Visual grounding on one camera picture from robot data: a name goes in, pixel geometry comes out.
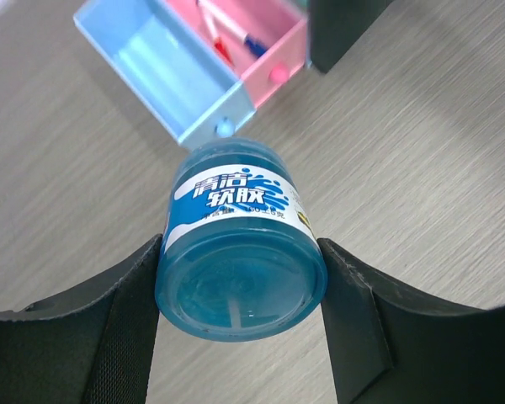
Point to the light blue box left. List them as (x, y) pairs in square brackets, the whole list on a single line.
[(190, 90)]

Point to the blue capped white marker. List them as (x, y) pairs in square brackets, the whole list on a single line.
[(256, 47)]

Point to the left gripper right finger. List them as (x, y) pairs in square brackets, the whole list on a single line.
[(389, 342)]

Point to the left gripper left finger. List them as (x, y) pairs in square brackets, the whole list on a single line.
[(92, 343)]

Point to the pink plastic box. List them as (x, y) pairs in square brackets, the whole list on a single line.
[(282, 27)]

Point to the red capped white marker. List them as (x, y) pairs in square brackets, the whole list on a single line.
[(217, 42)]

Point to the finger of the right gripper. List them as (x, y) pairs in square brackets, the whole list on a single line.
[(335, 25)]

